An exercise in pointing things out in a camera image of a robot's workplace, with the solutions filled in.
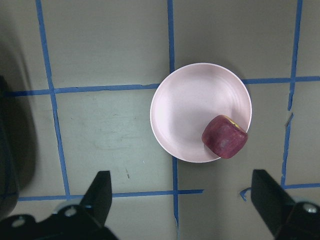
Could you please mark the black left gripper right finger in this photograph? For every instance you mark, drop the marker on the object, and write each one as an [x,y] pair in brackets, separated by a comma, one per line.
[270,200]

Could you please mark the pink plate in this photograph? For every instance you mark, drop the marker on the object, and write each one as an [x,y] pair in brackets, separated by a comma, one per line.
[188,99]

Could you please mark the red apple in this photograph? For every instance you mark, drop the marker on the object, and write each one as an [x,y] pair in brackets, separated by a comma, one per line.
[224,137]

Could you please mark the dark grey rice cooker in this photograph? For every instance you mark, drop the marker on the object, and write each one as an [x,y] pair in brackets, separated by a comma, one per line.
[17,130]

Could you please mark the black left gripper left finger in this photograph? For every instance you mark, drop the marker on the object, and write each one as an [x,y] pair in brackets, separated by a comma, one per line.
[98,198]

